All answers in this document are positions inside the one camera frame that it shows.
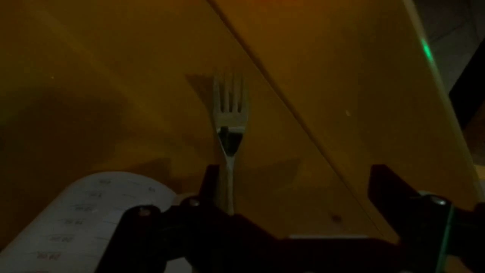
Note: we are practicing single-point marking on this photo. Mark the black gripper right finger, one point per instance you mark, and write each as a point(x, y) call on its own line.
point(429, 222)

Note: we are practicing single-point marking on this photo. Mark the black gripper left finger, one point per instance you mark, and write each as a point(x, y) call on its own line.
point(151, 237)

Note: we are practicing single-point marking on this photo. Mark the silver metal fork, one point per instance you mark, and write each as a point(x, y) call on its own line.
point(229, 114)

